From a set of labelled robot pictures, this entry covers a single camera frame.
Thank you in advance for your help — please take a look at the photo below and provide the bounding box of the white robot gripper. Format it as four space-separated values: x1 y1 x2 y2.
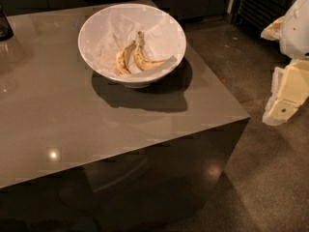
261 0 309 126

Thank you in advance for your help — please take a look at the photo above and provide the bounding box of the spotted yellow banana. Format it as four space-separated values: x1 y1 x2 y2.
116 41 136 75
133 31 165 71

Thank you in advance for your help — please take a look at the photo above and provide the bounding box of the white ceramic bowl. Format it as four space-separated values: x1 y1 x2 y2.
77 3 187 89

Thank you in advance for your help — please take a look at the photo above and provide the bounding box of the white paper towel liner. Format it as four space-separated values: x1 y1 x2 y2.
93 6 186 83

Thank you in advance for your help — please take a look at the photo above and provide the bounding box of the dark object at table edge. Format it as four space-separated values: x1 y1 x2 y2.
0 4 14 41

